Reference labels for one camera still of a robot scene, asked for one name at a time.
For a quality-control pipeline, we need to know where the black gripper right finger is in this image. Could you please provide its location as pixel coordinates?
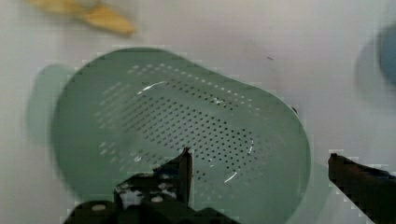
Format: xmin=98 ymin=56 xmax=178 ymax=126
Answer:
xmin=328 ymin=153 xmax=396 ymax=224

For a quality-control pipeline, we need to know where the yellow peeled banana toy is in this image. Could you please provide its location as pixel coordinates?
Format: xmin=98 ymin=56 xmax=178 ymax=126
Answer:
xmin=25 ymin=0 xmax=135 ymax=35

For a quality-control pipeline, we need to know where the green plastic strainer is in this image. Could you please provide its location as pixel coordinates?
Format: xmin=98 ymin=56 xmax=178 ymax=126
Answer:
xmin=26 ymin=48 xmax=332 ymax=224

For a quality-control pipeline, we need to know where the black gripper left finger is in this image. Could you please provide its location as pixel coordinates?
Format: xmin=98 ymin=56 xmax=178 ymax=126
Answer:
xmin=64 ymin=147 xmax=240 ymax=224

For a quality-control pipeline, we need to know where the blue tape roll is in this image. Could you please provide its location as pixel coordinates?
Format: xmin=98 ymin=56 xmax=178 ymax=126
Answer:
xmin=378 ymin=24 xmax=396 ymax=85

